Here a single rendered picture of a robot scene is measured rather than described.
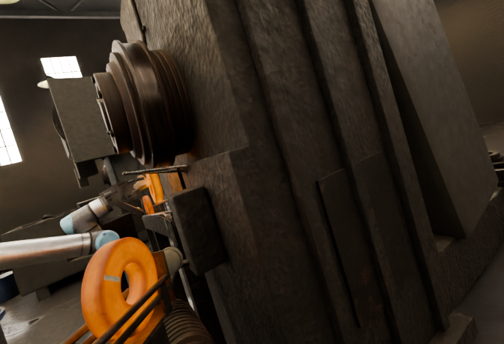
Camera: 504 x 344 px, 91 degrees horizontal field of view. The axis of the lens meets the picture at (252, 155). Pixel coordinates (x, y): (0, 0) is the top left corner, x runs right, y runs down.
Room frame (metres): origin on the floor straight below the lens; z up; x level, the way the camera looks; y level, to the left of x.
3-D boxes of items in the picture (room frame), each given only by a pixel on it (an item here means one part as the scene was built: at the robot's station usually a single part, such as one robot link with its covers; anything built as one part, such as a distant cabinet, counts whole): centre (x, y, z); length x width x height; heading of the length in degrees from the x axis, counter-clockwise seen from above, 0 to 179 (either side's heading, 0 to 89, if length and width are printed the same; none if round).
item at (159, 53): (0.97, 0.27, 1.11); 0.47 x 0.10 x 0.47; 30
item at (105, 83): (0.88, 0.43, 1.11); 0.28 x 0.06 x 0.28; 30
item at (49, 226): (2.97, 2.31, 0.39); 1.03 x 0.83 x 0.79; 124
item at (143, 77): (0.93, 0.35, 1.11); 0.47 x 0.06 x 0.47; 30
